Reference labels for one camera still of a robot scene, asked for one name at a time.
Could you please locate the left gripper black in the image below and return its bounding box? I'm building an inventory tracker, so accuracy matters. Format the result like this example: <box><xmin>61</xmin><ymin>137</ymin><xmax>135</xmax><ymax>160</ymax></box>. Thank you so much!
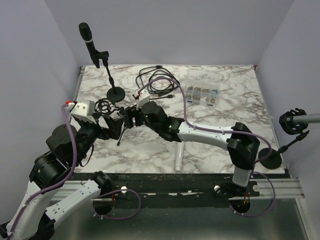
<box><xmin>71</xmin><ymin>112</ymin><xmax>124</xmax><ymax>165</ymax></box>

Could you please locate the black tripod mic stand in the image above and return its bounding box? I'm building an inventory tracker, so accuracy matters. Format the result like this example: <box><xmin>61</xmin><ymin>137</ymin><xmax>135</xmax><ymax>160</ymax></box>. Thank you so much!
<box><xmin>98</xmin><ymin>98</ymin><xmax>127</xmax><ymax>147</ymax></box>

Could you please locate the white microphone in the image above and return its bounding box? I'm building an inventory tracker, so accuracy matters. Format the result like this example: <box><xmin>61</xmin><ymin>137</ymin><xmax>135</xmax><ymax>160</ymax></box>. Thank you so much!
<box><xmin>174</xmin><ymin>142</ymin><xmax>185</xmax><ymax>172</ymax></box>

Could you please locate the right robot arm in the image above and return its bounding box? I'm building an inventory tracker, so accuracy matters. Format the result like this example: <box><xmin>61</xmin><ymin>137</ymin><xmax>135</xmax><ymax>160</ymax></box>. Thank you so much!
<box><xmin>124</xmin><ymin>101</ymin><xmax>260</xmax><ymax>196</ymax></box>

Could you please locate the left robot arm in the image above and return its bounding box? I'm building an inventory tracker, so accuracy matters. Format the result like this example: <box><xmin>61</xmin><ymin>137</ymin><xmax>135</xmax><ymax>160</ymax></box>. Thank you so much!
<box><xmin>0</xmin><ymin>99</ymin><xmax>124</xmax><ymax>240</ymax></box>

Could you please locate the black round-base mic stand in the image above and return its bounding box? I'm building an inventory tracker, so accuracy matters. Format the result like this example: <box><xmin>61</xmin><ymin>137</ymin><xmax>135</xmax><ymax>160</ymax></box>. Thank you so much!
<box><xmin>95</xmin><ymin>51</ymin><xmax>126</xmax><ymax>103</ymax></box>

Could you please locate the black microphone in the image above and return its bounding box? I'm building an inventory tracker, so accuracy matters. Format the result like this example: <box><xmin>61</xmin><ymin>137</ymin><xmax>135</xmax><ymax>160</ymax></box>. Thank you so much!
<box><xmin>78</xmin><ymin>22</ymin><xmax>101</xmax><ymax>69</ymax></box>

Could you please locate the right black round-base stand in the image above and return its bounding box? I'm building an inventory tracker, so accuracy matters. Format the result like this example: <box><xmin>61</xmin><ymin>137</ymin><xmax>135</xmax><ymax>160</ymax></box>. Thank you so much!
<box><xmin>260</xmin><ymin>108</ymin><xmax>310</xmax><ymax>170</ymax></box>

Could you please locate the grey microphone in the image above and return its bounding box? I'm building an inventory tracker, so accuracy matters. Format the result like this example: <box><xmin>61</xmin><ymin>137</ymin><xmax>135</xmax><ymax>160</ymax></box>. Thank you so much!
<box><xmin>290</xmin><ymin>113</ymin><xmax>320</xmax><ymax>125</ymax></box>

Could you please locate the clear plastic screw box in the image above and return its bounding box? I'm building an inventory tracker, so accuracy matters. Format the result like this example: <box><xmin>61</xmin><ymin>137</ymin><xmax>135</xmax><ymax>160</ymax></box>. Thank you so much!
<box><xmin>183</xmin><ymin>69</ymin><xmax>221</xmax><ymax>107</ymax></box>

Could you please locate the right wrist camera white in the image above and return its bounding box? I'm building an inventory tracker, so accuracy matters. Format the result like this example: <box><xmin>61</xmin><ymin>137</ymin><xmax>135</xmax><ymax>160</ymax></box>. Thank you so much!
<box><xmin>133</xmin><ymin>89</ymin><xmax>150</xmax><ymax>110</ymax></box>

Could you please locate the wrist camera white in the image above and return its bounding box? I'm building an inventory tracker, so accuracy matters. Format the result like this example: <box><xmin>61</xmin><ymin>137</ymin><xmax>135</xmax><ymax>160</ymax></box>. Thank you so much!
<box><xmin>65</xmin><ymin>98</ymin><xmax>97</xmax><ymax>124</ymax></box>
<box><xmin>133</xmin><ymin>89</ymin><xmax>150</xmax><ymax>110</ymax></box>

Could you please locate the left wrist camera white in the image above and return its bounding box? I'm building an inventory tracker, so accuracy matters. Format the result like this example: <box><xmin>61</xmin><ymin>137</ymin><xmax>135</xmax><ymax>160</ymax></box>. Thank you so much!
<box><xmin>65</xmin><ymin>98</ymin><xmax>97</xmax><ymax>124</ymax></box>

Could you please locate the black usb cable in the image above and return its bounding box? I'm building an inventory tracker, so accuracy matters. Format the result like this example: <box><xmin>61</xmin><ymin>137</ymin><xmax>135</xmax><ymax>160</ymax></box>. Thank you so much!
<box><xmin>135</xmin><ymin>64</ymin><xmax>181</xmax><ymax>99</ymax></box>

